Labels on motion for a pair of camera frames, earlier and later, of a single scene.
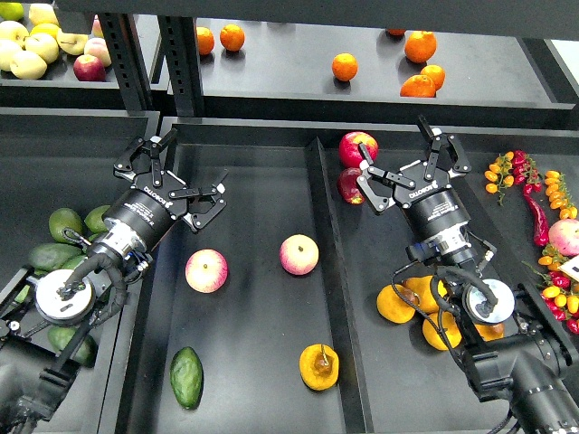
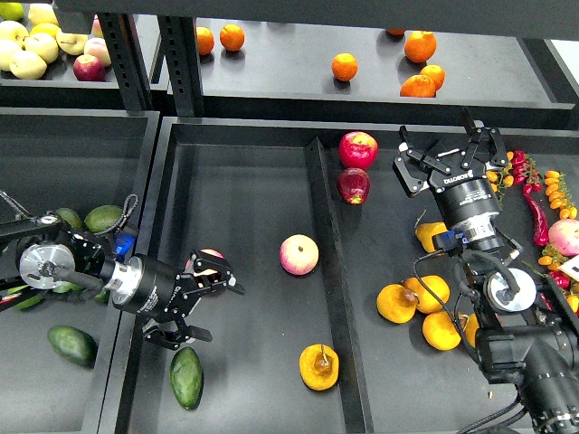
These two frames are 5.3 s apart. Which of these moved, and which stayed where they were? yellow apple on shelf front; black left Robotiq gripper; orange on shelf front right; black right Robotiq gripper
Moved: black left Robotiq gripper; black right Robotiq gripper
Stayed: orange on shelf front right; yellow apple on shelf front
